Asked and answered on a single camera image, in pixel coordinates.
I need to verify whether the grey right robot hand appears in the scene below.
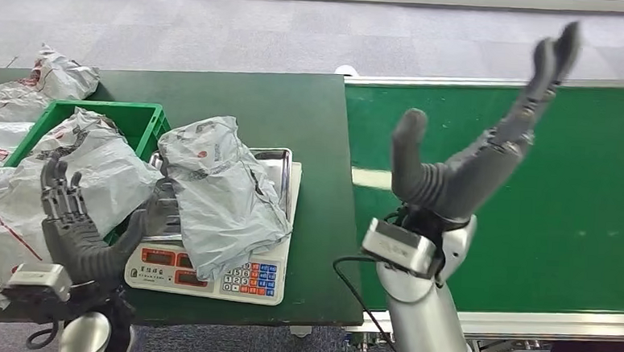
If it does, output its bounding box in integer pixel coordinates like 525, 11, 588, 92
386, 10, 583, 227

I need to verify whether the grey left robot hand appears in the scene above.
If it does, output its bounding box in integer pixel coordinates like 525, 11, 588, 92
35, 158, 184, 292

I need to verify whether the grey plastic mailer package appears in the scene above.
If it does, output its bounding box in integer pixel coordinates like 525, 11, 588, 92
151, 111, 300, 287

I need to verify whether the white mailer package black print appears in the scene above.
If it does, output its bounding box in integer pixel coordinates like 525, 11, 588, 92
4, 104, 167, 243

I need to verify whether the green conveyor belt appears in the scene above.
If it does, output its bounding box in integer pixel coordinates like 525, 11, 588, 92
329, 64, 624, 352

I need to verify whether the crumpled white mailer package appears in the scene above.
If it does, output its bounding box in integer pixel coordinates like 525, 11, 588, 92
0, 40, 102, 128

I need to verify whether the green plastic crate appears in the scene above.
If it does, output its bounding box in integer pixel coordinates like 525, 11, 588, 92
0, 96, 174, 249

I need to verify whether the white electronic weighing scale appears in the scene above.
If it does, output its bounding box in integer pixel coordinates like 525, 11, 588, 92
122, 139, 304, 309

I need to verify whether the steel scale tray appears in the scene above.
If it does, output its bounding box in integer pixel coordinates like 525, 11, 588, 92
143, 140, 295, 252

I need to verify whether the dark green table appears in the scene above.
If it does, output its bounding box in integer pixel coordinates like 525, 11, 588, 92
0, 56, 377, 343

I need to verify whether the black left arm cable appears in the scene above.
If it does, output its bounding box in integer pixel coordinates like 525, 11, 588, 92
25, 317, 61, 352

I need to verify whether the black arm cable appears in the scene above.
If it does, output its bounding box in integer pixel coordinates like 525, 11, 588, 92
25, 317, 61, 352
328, 254, 402, 352

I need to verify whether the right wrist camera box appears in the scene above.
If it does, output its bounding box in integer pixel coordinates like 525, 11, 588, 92
360, 217, 442, 281

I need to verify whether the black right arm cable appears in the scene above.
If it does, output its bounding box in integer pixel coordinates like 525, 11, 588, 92
328, 254, 402, 352

